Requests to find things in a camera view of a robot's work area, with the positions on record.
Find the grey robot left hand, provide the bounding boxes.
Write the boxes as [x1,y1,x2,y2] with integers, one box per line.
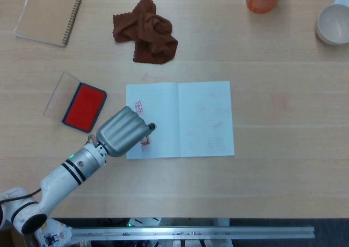
[95,106,158,158]

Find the small red white stamp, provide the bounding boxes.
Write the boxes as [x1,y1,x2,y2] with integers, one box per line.
[139,135,152,151]

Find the white sticker-covered robot base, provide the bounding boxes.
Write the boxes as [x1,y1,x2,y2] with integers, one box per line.
[32,218,74,247]

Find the red ink stamp pad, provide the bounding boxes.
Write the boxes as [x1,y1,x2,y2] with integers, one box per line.
[43,71,108,134]

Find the open lined white notebook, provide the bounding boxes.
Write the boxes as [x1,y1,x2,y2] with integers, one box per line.
[125,81,236,160]

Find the brown crumpled cloth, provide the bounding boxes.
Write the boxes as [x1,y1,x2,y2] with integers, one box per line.
[112,0,178,65]

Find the kraft spiral notebook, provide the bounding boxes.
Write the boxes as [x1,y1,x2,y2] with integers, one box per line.
[14,0,87,48]

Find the white ceramic bowl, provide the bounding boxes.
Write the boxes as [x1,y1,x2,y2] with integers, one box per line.
[315,3,349,45]

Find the aluminium rail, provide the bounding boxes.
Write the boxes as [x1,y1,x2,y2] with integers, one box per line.
[71,226,315,241]

